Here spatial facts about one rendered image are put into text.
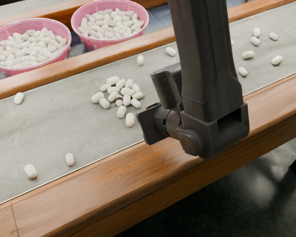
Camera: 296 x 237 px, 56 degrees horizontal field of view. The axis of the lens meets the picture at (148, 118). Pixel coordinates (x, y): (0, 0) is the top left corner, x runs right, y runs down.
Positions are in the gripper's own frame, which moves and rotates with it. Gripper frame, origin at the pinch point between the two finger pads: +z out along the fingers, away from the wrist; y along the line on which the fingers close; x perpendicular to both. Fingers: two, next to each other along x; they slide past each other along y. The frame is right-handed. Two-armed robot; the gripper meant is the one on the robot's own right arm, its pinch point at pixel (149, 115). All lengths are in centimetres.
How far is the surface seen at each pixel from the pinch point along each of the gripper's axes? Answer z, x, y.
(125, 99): 12.9, -3.4, 0.6
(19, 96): 23.8, -13.2, 24.5
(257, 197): 46, 69, -54
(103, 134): 9.4, 2.0, 9.7
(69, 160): 5.0, 3.3, 19.0
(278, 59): 7.9, 1.6, -46.7
